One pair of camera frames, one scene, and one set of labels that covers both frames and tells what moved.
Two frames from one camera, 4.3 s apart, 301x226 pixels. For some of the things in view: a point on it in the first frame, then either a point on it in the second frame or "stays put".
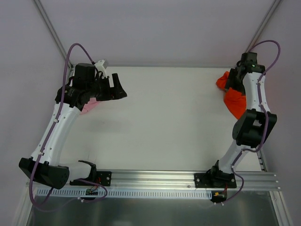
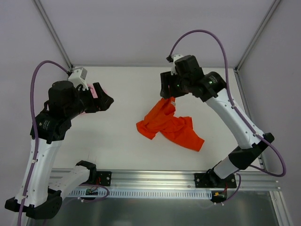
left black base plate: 104,178 stays put
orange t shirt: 235,100 to 161,118
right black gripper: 231,80 to 166,84
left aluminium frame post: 40,7 stays put
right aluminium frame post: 273,7 stays put
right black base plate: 214,180 stays put
